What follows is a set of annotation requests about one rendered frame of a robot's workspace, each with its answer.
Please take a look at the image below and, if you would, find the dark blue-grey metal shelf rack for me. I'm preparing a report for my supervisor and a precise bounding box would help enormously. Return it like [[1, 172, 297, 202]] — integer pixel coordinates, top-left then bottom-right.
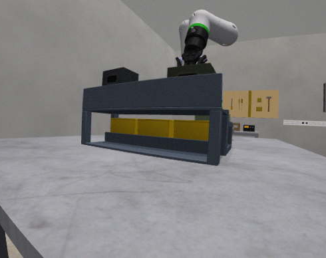
[[81, 73, 234, 166]]

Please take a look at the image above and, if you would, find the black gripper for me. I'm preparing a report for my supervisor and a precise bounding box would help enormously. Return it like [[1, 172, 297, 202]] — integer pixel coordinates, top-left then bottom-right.
[[176, 37, 207, 66]]

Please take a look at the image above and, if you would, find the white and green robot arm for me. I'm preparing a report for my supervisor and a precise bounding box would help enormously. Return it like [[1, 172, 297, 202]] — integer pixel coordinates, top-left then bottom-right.
[[179, 10, 238, 56]]

